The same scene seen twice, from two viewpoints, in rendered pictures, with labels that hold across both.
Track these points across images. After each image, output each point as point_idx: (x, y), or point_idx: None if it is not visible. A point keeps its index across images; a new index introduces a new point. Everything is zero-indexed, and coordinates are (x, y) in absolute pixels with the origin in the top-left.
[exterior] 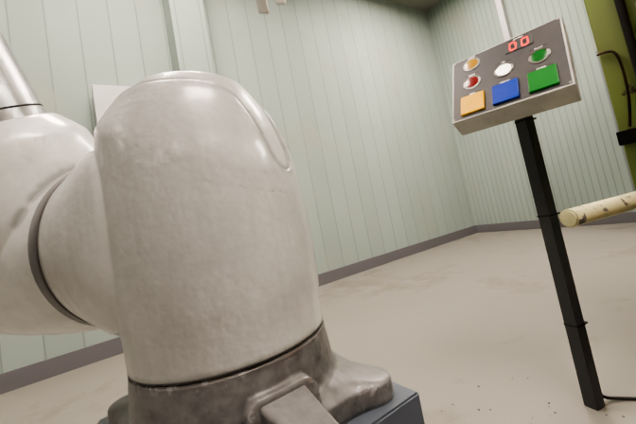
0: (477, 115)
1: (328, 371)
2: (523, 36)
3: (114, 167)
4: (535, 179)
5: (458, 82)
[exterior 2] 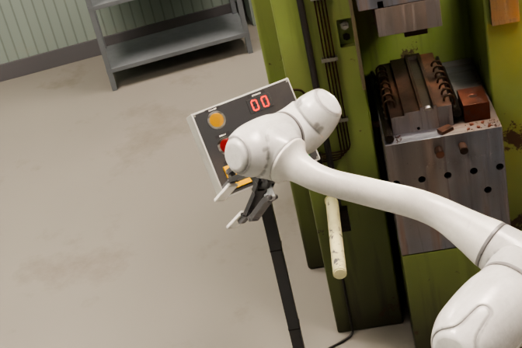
0: (248, 189)
1: None
2: (261, 94)
3: None
4: (269, 221)
5: (210, 144)
